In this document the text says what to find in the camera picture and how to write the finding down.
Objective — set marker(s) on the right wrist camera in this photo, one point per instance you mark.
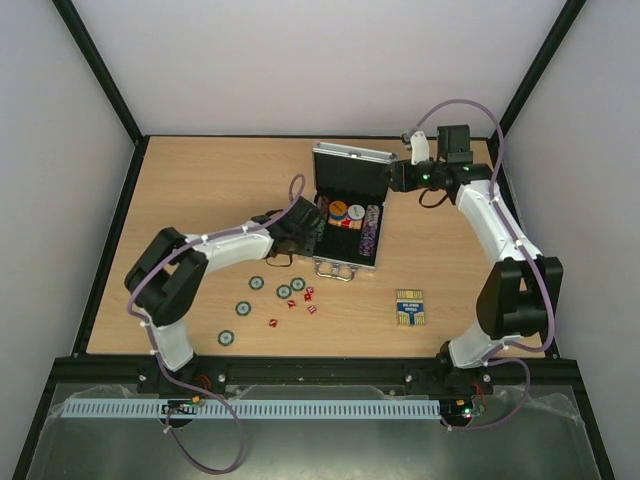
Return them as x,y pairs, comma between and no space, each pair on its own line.
418,144

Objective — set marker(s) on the aluminium poker case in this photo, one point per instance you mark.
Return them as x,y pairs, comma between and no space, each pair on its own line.
350,192

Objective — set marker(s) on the black frame rail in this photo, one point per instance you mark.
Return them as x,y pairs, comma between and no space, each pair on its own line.
219,374

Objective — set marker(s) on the purple chip stack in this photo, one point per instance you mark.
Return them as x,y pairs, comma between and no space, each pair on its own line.
369,232

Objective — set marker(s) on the grey slotted cable duct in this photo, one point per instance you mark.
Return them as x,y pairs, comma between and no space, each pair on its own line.
253,409

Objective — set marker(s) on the orange dealer button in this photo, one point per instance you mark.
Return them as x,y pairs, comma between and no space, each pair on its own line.
338,210

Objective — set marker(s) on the playing card box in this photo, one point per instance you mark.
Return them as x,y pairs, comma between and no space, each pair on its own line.
410,309

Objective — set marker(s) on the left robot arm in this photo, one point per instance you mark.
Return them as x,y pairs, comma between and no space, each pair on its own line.
164,281

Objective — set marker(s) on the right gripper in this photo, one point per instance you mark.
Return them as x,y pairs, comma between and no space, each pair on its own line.
396,175

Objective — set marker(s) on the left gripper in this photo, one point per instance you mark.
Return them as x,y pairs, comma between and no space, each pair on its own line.
309,249

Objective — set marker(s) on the green poker chip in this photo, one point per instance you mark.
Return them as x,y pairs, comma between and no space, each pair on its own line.
243,308
256,283
284,291
298,284
226,338

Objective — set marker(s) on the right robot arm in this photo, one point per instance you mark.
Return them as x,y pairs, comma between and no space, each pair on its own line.
520,296

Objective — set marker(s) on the green chip stack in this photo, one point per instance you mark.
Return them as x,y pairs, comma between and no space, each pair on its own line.
322,202

